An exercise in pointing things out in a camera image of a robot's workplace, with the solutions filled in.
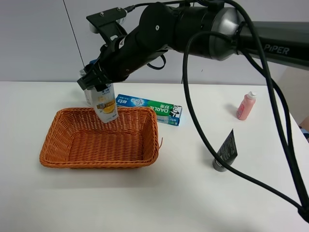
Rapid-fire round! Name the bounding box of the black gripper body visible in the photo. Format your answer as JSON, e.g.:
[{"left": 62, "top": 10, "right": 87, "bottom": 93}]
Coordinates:
[{"left": 91, "top": 23, "right": 169, "bottom": 84}]

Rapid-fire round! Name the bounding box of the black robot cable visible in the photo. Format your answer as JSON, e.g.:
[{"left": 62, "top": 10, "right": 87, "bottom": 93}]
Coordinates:
[{"left": 183, "top": 0, "right": 309, "bottom": 223}]

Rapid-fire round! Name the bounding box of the black squeeze tube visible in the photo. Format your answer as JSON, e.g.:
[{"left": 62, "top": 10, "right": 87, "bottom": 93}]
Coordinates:
[{"left": 212, "top": 130, "right": 238, "bottom": 172}]

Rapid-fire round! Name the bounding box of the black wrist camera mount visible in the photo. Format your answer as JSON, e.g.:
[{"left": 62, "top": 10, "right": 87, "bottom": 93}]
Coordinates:
[{"left": 86, "top": 7, "right": 127, "bottom": 44}]

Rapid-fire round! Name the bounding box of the Darlie toothpaste box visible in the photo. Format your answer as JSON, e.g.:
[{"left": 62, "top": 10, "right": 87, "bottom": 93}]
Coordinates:
[{"left": 116, "top": 94, "right": 183, "bottom": 126}]

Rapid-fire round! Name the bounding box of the orange wicker basket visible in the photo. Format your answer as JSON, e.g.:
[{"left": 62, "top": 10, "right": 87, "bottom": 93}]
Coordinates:
[{"left": 39, "top": 107, "right": 159, "bottom": 169}]

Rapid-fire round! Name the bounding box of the white blue shampoo bottle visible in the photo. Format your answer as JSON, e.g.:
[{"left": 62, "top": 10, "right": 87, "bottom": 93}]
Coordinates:
[{"left": 91, "top": 84, "right": 118, "bottom": 123}]

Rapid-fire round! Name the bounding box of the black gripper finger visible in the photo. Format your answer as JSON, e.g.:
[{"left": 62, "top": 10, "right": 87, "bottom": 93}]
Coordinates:
[{"left": 77, "top": 70, "right": 111, "bottom": 91}]

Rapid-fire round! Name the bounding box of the pink bottle white cap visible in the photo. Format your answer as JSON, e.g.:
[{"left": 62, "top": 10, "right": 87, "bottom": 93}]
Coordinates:
[{"left": 237, "top": 91, "right": 256, "bottom": 120}]

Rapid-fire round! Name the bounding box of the clear bottle silver cap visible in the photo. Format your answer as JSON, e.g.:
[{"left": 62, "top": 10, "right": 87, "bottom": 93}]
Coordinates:
[{"left": 79, "top": 69, "right": 92, "bottom": 106}]

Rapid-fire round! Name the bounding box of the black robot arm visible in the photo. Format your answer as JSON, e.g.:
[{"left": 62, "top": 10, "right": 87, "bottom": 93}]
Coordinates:
[{"left": 78, "top": 0, "right": 309, "bottom": 91}]

